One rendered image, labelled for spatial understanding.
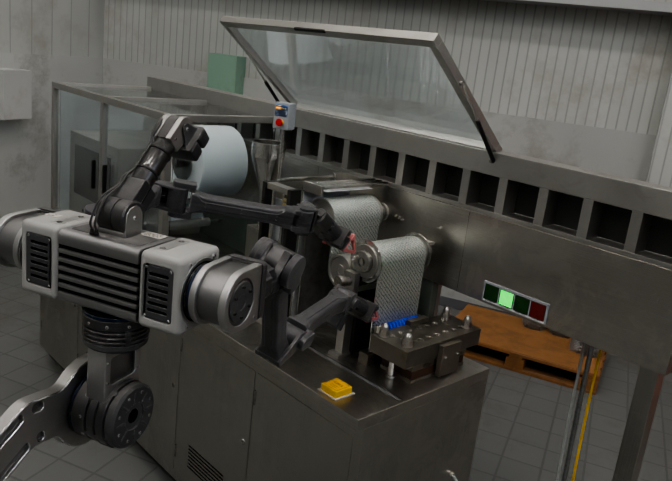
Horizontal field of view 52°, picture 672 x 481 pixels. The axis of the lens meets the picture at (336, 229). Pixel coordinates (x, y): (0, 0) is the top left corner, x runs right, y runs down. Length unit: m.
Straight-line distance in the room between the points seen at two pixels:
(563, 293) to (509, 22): 3.40
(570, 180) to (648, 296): 0.41
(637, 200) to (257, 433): 1.47
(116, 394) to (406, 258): 1.21
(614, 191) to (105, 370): 1.48
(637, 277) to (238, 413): 1.43
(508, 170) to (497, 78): 3.10
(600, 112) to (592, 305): 3.22
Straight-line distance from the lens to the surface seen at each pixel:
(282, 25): 2.56
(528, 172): 2.31
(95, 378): 1.52
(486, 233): 2.41
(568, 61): 5.35
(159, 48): 6.68
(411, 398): 2.24
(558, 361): 4.79
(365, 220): 2.54
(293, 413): 2.35
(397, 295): 2.41
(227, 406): 2.67
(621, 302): 2.21
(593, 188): 2.21
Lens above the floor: 1.93
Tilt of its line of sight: 15 degrees down
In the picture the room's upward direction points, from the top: 7 degrees clockwise
